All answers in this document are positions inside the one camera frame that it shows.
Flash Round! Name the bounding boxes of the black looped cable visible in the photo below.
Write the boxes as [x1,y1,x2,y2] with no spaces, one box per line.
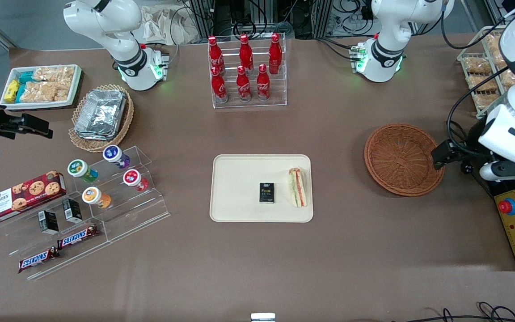
[446,120,474,175]

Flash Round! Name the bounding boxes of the aluminium foil tray stack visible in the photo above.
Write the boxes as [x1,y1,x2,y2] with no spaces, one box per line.
[74,89,127,141]

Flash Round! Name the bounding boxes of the black base connector cables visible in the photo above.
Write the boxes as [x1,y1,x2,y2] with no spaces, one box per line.
[315,38,359,61]

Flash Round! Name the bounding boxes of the red tartan cookie box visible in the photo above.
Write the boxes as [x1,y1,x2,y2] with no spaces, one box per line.
[0,170,67,225]

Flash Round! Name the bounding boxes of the white rectangular snack tray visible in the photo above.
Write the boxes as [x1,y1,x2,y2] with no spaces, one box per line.
[0,64,82,110]

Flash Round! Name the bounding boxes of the beige plastic serving tray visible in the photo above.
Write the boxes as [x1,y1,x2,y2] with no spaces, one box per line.
[209,154,314,223]

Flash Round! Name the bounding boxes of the clear acrylic stepped riser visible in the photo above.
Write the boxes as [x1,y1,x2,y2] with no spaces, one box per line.
[72,145,171,245]
[0,196,112,282]

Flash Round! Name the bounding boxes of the black cable bundle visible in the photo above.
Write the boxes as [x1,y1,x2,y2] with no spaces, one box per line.
[392,301,515,322]

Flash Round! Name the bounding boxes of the triangle sandwich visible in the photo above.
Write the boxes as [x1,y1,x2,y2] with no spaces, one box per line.
[288,168,308,208]

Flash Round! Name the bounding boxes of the clear acrylic bottle rack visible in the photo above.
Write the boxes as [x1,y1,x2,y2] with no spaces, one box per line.
[207,32,288,109]

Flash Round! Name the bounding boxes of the yellow snack pack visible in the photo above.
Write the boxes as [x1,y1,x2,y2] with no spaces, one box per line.
[4,79,21,104]

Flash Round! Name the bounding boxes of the light oval wicker basket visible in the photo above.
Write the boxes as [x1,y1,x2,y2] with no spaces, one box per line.
[68,84,135,153]

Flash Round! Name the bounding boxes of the aluminium frame with cables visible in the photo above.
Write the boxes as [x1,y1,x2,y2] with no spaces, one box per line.
[188,0,335,40]

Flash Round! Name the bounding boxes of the black box with gold print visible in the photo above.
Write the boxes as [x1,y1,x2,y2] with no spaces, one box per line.
[259,182,275,204]

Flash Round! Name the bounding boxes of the green gum jar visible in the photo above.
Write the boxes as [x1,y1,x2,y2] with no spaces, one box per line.
[67,159,99,183]

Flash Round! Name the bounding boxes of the red gum jar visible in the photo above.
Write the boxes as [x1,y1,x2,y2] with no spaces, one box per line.
[122,169,149,192]

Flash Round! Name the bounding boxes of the purple gum jar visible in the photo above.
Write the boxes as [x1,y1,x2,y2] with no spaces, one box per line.
[102,145,131,169]

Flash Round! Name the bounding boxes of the brown Snickers bar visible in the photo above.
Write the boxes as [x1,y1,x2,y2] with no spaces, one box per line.
[18,247,60,274]
[56,225,100,250]

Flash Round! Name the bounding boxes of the brown round wicker basket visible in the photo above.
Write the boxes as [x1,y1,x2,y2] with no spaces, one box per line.
[364,123,446,197]

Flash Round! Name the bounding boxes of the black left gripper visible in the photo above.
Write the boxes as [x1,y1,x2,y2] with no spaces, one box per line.
[431,119,493,170]

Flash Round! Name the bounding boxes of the orange gum jar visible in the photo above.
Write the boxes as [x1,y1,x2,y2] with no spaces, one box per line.
[82,186,112,210]

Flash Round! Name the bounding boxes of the white crumpled cloth bag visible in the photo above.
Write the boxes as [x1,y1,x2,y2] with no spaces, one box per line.
[139,4,203,46]

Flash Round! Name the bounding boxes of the white wire rack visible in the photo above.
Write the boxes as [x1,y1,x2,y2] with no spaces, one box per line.
[457,25,515,119]

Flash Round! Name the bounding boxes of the red cola bottle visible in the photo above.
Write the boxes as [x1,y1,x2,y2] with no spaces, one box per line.
[236,66,252,103]
[207,36,225,74]
[257,64,271,102]
[211,66,229,104]
[239,34,254,72]
[268,33,283,75]

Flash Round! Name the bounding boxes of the small black barcode box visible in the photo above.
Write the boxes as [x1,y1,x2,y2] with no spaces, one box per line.
[38,210,59,235]
[62,198,83,224]

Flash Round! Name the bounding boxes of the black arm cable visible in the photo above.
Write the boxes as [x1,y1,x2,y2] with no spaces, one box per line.
[440,0,515,158]

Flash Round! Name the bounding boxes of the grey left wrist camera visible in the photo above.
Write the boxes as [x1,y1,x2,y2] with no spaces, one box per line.
[479,160,515,182]

